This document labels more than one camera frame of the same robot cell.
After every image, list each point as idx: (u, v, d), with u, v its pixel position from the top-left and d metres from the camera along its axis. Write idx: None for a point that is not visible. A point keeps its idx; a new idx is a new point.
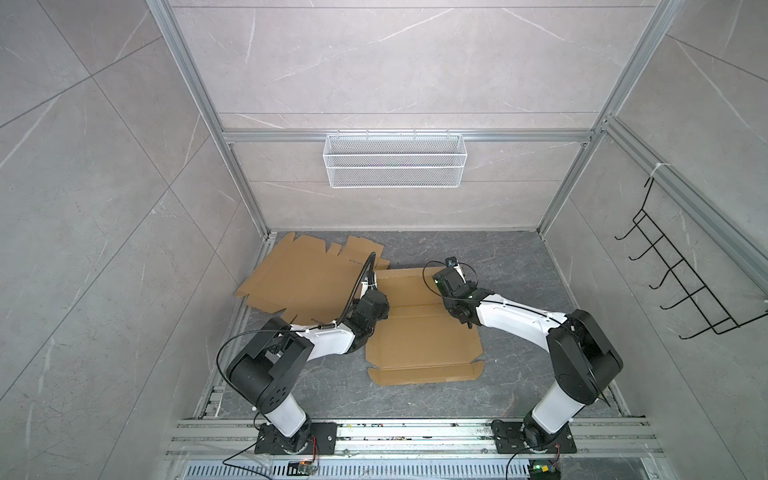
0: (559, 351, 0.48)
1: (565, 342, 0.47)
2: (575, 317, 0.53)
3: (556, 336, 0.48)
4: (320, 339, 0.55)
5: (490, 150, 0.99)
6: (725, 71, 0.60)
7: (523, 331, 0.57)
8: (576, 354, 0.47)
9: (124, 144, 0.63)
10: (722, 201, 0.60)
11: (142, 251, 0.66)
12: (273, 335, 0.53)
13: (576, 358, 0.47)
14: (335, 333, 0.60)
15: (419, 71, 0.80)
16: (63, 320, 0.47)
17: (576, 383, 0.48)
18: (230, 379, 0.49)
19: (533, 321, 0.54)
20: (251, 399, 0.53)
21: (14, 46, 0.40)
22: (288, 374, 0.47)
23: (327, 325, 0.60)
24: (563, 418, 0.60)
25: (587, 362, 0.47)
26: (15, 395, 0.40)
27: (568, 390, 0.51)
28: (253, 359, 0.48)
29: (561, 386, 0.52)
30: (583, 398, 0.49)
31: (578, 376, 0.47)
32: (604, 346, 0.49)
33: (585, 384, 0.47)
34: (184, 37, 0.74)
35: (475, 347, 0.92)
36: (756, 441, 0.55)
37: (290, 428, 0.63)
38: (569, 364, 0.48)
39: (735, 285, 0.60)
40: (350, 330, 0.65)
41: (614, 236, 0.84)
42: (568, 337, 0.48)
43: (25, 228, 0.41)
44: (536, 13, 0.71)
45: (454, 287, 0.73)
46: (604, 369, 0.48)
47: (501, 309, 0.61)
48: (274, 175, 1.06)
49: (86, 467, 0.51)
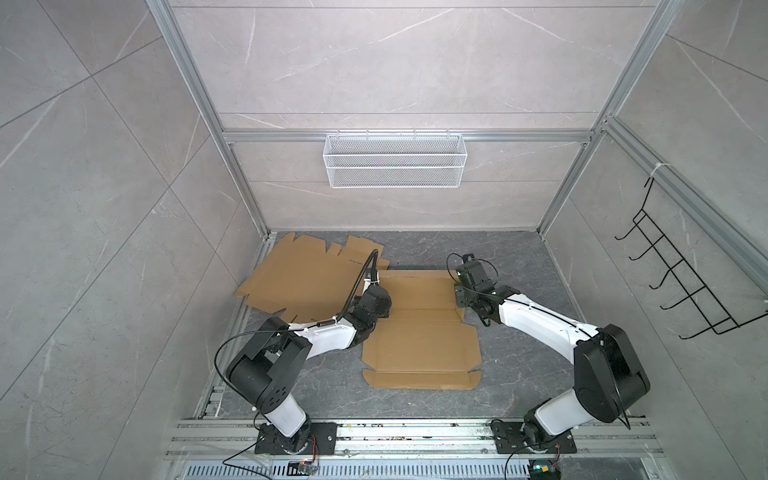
0: (586, 366, 0.46)
1: (594, 358, 0.45)
2: (607, 334, 0.50)
3: (584, 350, 0.45)
4: (320, 336, 0.55)
5: (490, 150, 0.99)
6: (726, 71, 0.60)
7: (550, 339, 0.54)
8: (604, 371, 0.45)
9: (124, 144, 0.63)
10: (722, 201, 0.60)
11: (142, 250, 0.66)
12: (271, 335, 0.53)
13: (604, 376, 0.45)
14: (335, 329, 0.59)
15: (419, 71, 0.80)
16: (63, 320, 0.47)
17: (598, 399, 0.46)
18: (232, 381, 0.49)
19: (560, 329, 0.51)
20: (250, 399, 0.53)
21: (14, 45, 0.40)
22: (288, 373, 0.47)
23: (327, 321, 0.60)
24: (568, 423, 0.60)
25: (614, 381, 0.45)
26: (15, 395, 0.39)
27: (589, 405, 0.48)
28: (253, 360, 0.48)
29: (582, 399, 0.49)
30: (604, 415, 0.46)
31: (602, 394, 0.45)
32: (634, 366, 0.47)
33: (609, 402, 0.45)
34: (184, 37, 0.74)
35: (473, 357, 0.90)
36: (756, 441, 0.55)
37: (291, 428, 0.63)
38: (595, 380, 0.45)
39: (735, 285, 0.60)
40: (351, 324, 0.65)
41: (614, 235, 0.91)
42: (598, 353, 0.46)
43: (25, 228, 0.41)
44: (536, 13, 0.71)
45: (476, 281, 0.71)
46: (631, 390, 0.46)
47: (526, 311, 0.58)
48: (274, 175, 1.06)
49: (86, 467, 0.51)
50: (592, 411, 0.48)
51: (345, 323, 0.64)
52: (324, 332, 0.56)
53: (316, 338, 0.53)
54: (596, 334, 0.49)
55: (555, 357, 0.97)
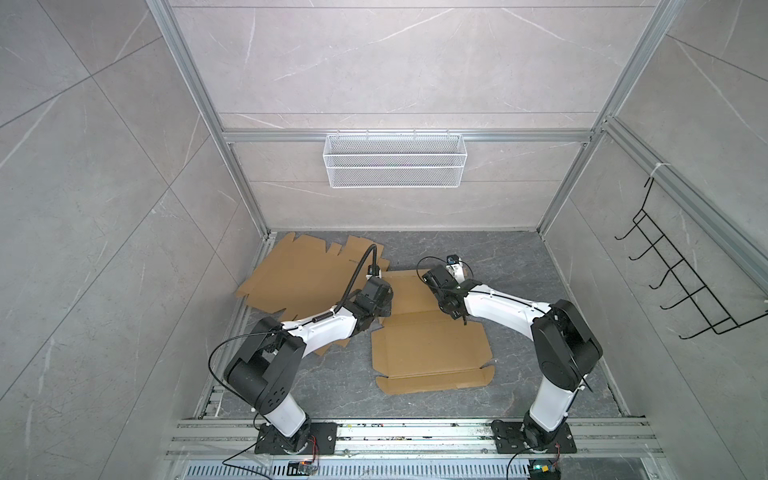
0: (543, 341, 0.50)
1: (548, 331, 0.49)
2: (558, 307, 0.54)
3: (539, 326, 0.49)
4: (316, 332, 0.53)
5: (490, 150, 0.99)
6: (725, 71, 0.60)
7: (512, 322, 0.58)
8: (560, 342, 0.49)
9: (124, 144, 0.63)
10: (722, 201, 0.60)
11: (142, 250, 0.66)
12: (265, 336, 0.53)
13: (558, 346, 0.49)
14: (333, 323, 0.58)
15: (419, 71, 0.80)
16: (63, 321, 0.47)
17: (558, 371, 0.50)
18: (227, 385, 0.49)
19: (518, 311, 0.55)
20: (250, 401, 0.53)
21: (13, 45, 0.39)
22: (284, 374, 0.46)
23: (323, 315, 0.58)
24: (556, 413, 0.61)
25: (568, 350, 0.49)
26: (15, 395, 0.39)
27: (552, 378, 0.53)
28: (248, 363, 0.47)
29: (545, 374, 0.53)
30: (566, 386, 0.51)
31: (559, 364, 0.49)
32: (586, 334, 0.51)
33: (567, 372, 0.49)
34: (184, 37, 0.74)
35: (483, 353, 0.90)
36: (756, 441, 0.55)
37: (291, 428, 0.63)
38: (551, 352, 0.50)
39: (735, 285, 0.60)
40: (350, 314, 0.63)
41: (614, 235, 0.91)
42: (553, 326, 0.50)
43: (25, 228, 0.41)
44: (537, 13, 0.71)
45: (439, 282, 0.75)
46: (586, 357, 0.50)
47: (489, 299, 0.62)
48: (274, 175, 1.06)
49: (86, 467, 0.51)
50: (557, 385, 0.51)
51: (342, 315, 0.61)
52: (320, 328, 0.54)
53: (313, 334, 0.52)
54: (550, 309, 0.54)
55: None
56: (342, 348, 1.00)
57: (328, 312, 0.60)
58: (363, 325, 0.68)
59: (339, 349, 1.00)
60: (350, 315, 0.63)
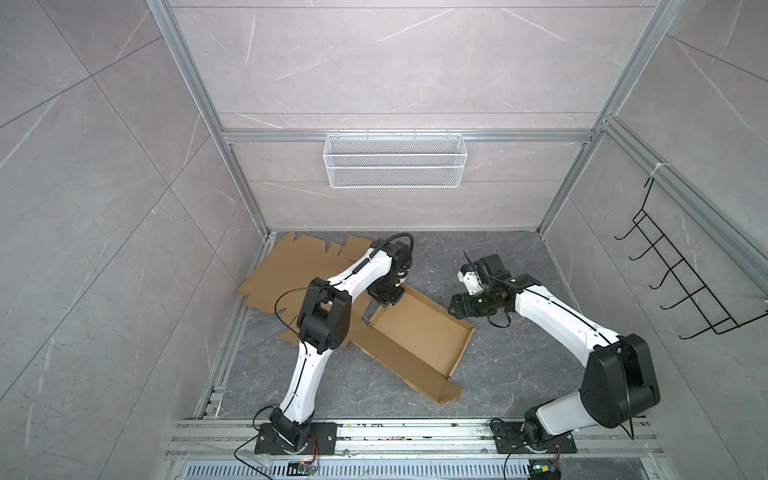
0: (598, 371, 0.45)
1: (608, 364, 0.44)
2: (627, 342, 0.48)
3: (600, 355, 0.44)
4: (359, 280, 0.62)
5: (490, 150, 0.99)
6: (725, 71, 0.60)
7: (565, 341, 0.53)
8: (617, 376, 0.44)
9: (124, 144, 0.63)
10: (722, 200, 0.61)
11: (142, 250, 0.66)
12: (318, 291, 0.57)
13: (617, 385, 0.44)
14: (371, 269, 0.65)
15: (419, 72, 0.81)
16: (63, 320, 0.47)
17: (603, 401, 0.45)
18: (300, 333, 0.61)
19: (577, 330, 0.50)
20: (321, 343, 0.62)
21: (14, 45, 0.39)
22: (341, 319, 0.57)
23: (361, 264, 0.65)
24: (567, 425, 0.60)
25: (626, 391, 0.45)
26: (15, 395, 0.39)
27: (594, 410, 0.48)
28: (312, 315, 0.60)
29: (586, 402, 0.49)
30: (607, 421, 0.46)
31: (612, 403, 0.44)
32: (648, 378, 0.46)
33: (616, 410, 0.44)
34: (184, 37, 0.74)
35: (454, 388, 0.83)
36: (757, 442, 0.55)
37: (305, 409, 0.66)
38: (606, 389, 0.44)
39: (735, 285, 0.60)
40: (383, 257, 0.69)
41: (614, 235, 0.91)
42: (615, 358, 0.44)
43: (25, 228, 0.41)
44: (537, 13, 0.71)
45: (493, 271, 0.70)
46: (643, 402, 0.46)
47: (545, 306, 0.56)
48: (275, 175, 1.06)
49: (86, 467, 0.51)
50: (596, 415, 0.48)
51: (379, 260, 0.68)
52: (362, 277, 0.63)
53: (358, 283, 0.61)
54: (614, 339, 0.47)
55: (555, 357, 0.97)
56: (341, 348, 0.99)
57: (365, 259, 0.67)
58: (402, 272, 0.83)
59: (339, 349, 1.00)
60: (388, 257, 0.70)
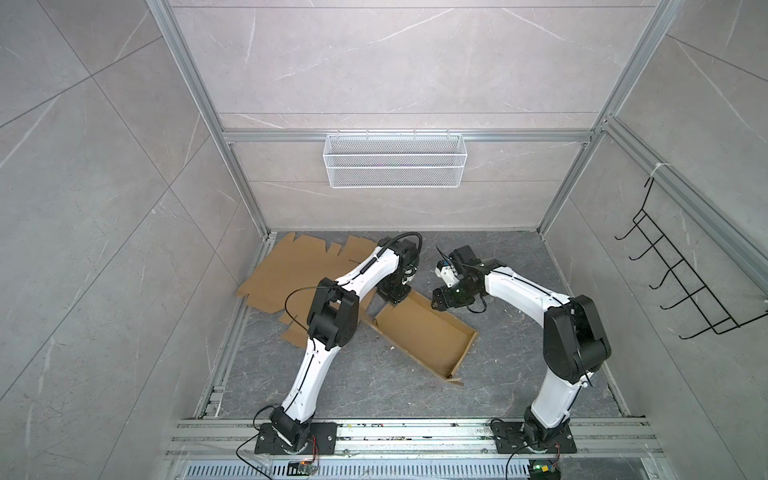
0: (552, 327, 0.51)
1: (561, 320, 0.50)
2: (578, 301, 0.52)
3: (553, 313, 0.50)
4: (367, 279, 0.64)
5: (490, 150, 0.99)
6: (725, 71, 0.60)
7: (528, 309, 0.59)
8: (568, 330, 0.50)
9: (124, 144, 0.63)
10: (722, 200, 0.61)
11: (142, 250, 0.66)
12: (327, 290, 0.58)
13: (568, 338, 0.50)
14: (378, 269, 0.67)
15: (419, 71, 0.80)
16: (63, 320, 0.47)
17: (559, 356, 0.51)
18: (310, 330, 0.63)
19: (535, 297, 0.56)
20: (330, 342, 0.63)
21: (14, 45, 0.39)
22: (349, 317, 0.59)
23: (368, 263, 0.67)
24: (554, 410, 0.62)
25: (576, 343, 0.50)
26: (15, 395, 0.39)
27: (553, 366, 0.54)
28: (322, 314, 0.62)
29: (546, 360, 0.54)
30: (565, 375, 0.52)
31: (565, 354, 0.50)
32: (599, 334, 0.51)
33: (569, 361, 0.49)
34: (184, 37, 0.74)
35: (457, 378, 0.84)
36: (756, 441, 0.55)
37: (306, 408, 0.66)
38: (559, 343, 0.50)
39: (735, 285, 0.60)
40: (391, 256, 0.70)
41: (614, 235, 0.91)
42: (567, 315, 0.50)
43: (25, 228, 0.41)
44: (537, 13, 0.71)
45: (464, 260, 0.76)
46: (594, 356, 0.51)
47: (509, 281, 0.62)
48: (275, 175, 1.06)
49: (86, 467, 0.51)
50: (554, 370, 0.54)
51: (386, 259, 0.69)
52: (370, 277, 0.65)
53: (366, 282, 0.64)
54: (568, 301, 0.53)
55: None
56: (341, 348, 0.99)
57: (372, 258, 0.68)
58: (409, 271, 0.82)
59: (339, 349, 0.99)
60: (395, 256, 0.71)
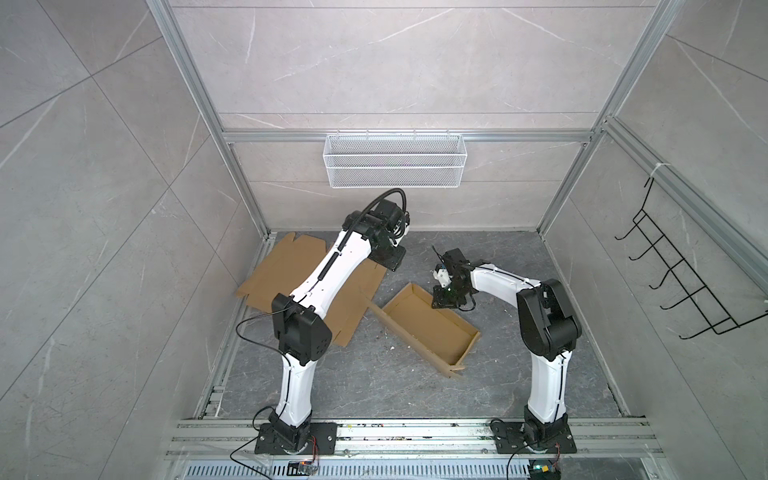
0: (524, 307, 0.56)
1: (532, 299, 0.56)
2: (547, 284, 0.60)
3: (525, 293, 0.56)
4: (327, 285, 0.53)
5: (490, 150, 0.99)
6: (725, 71, 0.60)
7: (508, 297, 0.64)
8: (537, 308, 0.55)
9: (124, 144, 0.63)
10: (722, 200, 0.61)
11: (142, 250, 0.66)
12: (282, 312, 0.51)
13: (537, 315, 0.55)
14: (340, 268, 0.55)
15: (419, 71, 0.80)
16: (63, 320, 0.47)
17: (532, 333, 0.57)
18: (281, 347, 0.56)
19: (511, 283, 0.62)
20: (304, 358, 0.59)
21: (14, 46, 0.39)
22: (315, 336, 0.52)
23: (327, 264, 0.55)
24: (545, 398, 0.63)
25: (545, 320, 0.55)
26: (15, 395, 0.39)
27: (529, 344, 0.59)
28: (286, 330, 0.54)
29: (524, 339, 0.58)
30: (540, 351, 0.56)
31: (536, 330, 0.55)
32: (568, 311, 0.57)
33: (540, 336, 0.55)
34: (184, 37, 0.74)
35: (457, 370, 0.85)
36: (756, 441, 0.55)
37: (300, 412, 0.65)
38: (530, 320, 0.56)
39: (735, 285, 0.60)
40: (354, 247, 0.57)
41: (614, 235, 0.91)
42: (535, 295, 0.56)
43: (25, 228, 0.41)
44: (536, 13, 0.71)
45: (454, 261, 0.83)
46: (565, 331, 0.56)
47: (488, 272, 0.70)
48: (275, 175, 1.06)
49: (86, 467, 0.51)
50: (529, 347, 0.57)
51: (350, 251, 0.56)
52: (332, 281, 0.53)
53: (327, 290, 0.53)
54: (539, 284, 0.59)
55: None
56: (341, 348, 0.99)
57: (332, 255, 0.56)
58: (397, 233, 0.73)
59: (339, 349, 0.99)
60: (362, 240, 0.57)
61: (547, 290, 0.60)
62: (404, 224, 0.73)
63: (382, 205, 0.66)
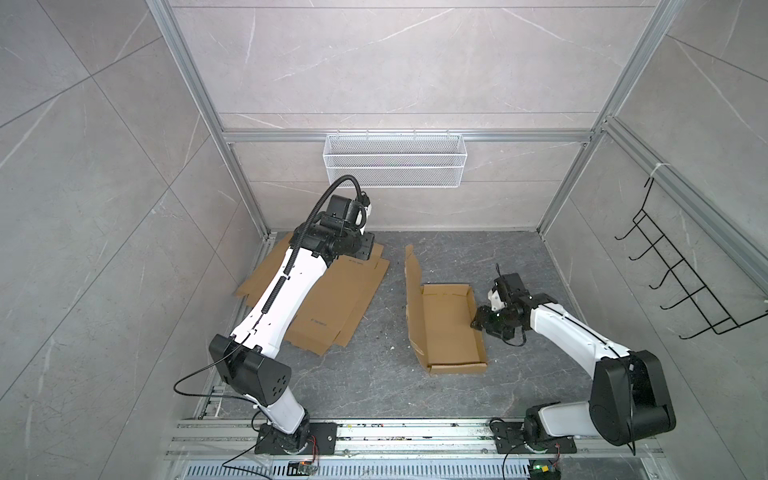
0: (605, 381, 0.44)
1: (617, 374, 0.44)
2: (639, 358, 0.47)
3: (608, 367, 0.44)
4: (275, 318, 0.45)
5: (490, 150, 0.99)
6: (726, 71, 0.60)
7: (580, 358, 0.52)
8: (623, 390, 0.44)
9: (124, 145, 0.62)
10: (722, 200, 0.61)
11: (142, 251, 0.66)
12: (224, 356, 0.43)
13: (621, 398, 0.43)
14: (289, 293, 0.47)
15: (419, 72, 0.81)
16: (63, 320, 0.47)
17: (608, 417, 0.45)
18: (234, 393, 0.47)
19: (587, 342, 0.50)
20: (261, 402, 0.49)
21: (14, 46, 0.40)
22: (269, 378, 0.45)
23: (273, 292, 0.47)
24: (566, 429, 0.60)
25: (630, 405, 0.44)
26: (15, 395, 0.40)
27: (598, 424, 0.47)
28: (235, 373, 0.47)
29: (591, 414, 0.49)
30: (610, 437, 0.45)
31: (614, 416, 0.44)
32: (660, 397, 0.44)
33: (619, 423, 0.43)
34: (184, 37, 0.74)
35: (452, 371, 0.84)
36: (757, 442, 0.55)
37: (291, 423, 0.63)
38: (609, 401, 0.44)
39: (735, 285, 0.60)
40: (306, 266, 0.49)
41: (614, 235, 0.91)
42: (623, 372, 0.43)
43: (24, 228, 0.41)
44: (537, 13, 0.71)
45: (511, 288, 0.72)
46: (650, 421, 0.44)
47: (557, 319, 0.57)
48: (274, 175, 1.06)
49: (86, 467, 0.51)
50: (598, 428, 0.47)
51: (301, 272, 0.48)
52: (281, 312, 0.46)
53: (276, 323, 0.45)
54: (625, 355, 0.47)
55: (555, 358, 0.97)
56: (342, 349, 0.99)
57: (279, 280, 0.48)
58: (360, 224, 0.67)
59: (339, 349, 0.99)
60: (313, 257, 0.49)
61: (635, 365, 0.48)
62: (363, 212, 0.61)
63: (333, 204, 0.56)
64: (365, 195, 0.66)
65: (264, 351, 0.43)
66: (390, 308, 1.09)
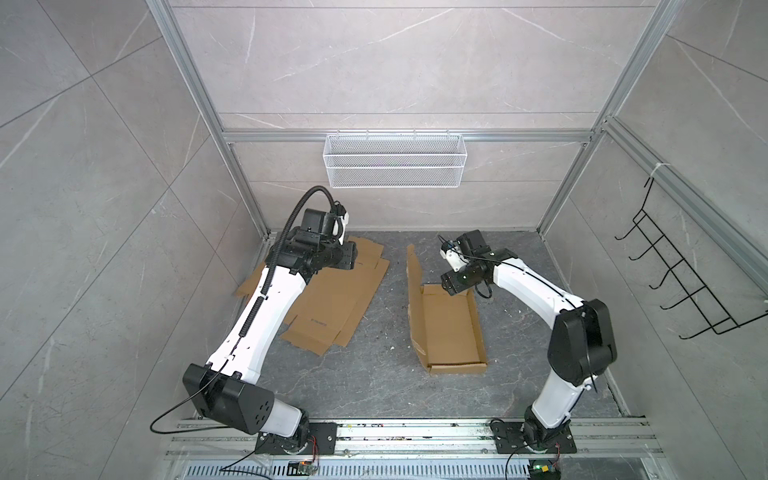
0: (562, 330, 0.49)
1: (574, 323, 0.48)
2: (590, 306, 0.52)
3: (565, 317, 0.49)
4: (254, 341, 0.43)
5: (490, 150, 0.99)
6: (725, 71, 0.60)
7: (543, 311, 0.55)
8: (580, 338, 0.49)
9: (124, 144, 0.63)
10: (722, 200, 0.61)
11: (142, 250, 0.66)
12: (199, 391, 0.41)
13: (579, 344, 0.49)
14: (267, 313, 0.45)
15: (419, 72, 0.81)
16: (64, 319, 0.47)
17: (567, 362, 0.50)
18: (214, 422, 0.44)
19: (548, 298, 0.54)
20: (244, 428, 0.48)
21: (14, 46, 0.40)
22: (250, 406, 0.42)
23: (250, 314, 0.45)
24: (553, 409, 0.62)
25: (588, 350, 0.50)
26: (15, 395, 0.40)
27: (560, 370, 0.53)
28: (213, 405, 0.44)
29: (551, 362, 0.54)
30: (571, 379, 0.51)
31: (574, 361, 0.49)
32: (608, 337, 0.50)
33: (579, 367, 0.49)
34: (184, 37, 0.74)
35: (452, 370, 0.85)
36: (757, 442, 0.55)
37: (289, 427, 0.63)
38: (568, 348, 0.49)
39: (735, 285, 0.60)
40: (285, 284, 0.47)
41: (614, 236, 0.84)
42: (579, 321, 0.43)
43: (24, 227, 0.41)
44: (536, 13, 0.71)
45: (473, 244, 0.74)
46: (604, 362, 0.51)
47: (520, 276, 0.60)
48: (274, 175, 1.06)
49: (86, 467, 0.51)
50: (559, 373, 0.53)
51: (279, 290, 0.47)
52: (259, 333, 0.44)
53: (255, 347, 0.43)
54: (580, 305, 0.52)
55: None
56: (342, 349, 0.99)
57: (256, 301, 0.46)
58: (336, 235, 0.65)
59: (339, 349, 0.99)
60: (291, 274, 0.48)
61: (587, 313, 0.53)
62: (338, 221, 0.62)
63: (308, 217, 0.55)
64: (341, 204, 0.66)
65: (245, 377, 0.41)
66: (390, 307, 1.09)
